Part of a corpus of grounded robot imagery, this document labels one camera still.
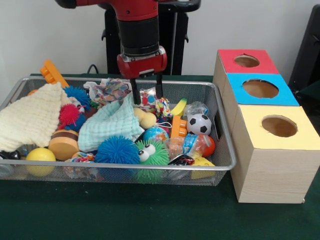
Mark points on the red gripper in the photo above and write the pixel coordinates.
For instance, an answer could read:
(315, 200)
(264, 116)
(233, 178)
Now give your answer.
(142, 67)

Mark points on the yellow plush toy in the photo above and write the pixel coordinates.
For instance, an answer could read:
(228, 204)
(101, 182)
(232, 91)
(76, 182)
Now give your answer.
(147, 118)

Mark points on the light blue muslin cloth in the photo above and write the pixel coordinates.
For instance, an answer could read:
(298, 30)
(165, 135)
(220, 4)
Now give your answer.
(107, 125)

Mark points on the blue spiky ball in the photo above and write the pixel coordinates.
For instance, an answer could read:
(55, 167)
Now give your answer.
(117, 150)
(77, 93)

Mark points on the pink blue fuzzy caterpillar toy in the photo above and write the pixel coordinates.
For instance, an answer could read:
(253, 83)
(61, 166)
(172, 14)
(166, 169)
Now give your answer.
(68, 113)

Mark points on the orange plastic toy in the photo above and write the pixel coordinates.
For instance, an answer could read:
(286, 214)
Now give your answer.
(50, 71)

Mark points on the cream muslin cloth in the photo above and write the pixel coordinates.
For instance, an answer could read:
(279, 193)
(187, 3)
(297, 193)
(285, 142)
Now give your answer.
(30, 117)

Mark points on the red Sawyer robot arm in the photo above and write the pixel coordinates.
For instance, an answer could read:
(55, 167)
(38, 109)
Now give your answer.
(138, 35)

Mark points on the wooden box with three holes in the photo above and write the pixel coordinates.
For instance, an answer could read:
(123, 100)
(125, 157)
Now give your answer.
(275, 175)

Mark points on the yellow banana toy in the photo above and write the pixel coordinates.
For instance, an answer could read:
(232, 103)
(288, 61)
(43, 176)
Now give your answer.
(178, 107)

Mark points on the crumpled colourful print cloth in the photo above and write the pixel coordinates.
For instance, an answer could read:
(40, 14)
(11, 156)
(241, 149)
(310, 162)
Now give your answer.
(110, 90)

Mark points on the small orange toy brick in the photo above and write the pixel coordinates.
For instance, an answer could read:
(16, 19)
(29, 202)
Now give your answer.
(176, 127)

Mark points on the black white soccer ball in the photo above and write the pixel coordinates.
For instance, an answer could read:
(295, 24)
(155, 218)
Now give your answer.
(198, 125)

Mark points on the green spiky toy with eyes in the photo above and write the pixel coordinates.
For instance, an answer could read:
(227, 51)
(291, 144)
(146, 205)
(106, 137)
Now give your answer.
(160, 153)

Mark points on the tan brown toy hamburger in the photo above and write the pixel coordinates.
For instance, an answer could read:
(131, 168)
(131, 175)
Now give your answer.
(62, 147)

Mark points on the yellow ball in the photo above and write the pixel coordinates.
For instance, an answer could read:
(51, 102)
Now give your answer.
(40, 155)

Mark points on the dark green side tablecloth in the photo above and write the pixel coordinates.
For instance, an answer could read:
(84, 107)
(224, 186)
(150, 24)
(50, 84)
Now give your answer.
(311, 90)

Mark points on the black stand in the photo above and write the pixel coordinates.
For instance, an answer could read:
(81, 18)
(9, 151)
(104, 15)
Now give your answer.
(308, 45)

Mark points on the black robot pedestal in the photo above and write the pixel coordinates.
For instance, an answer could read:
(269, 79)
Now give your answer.
(180, 37)

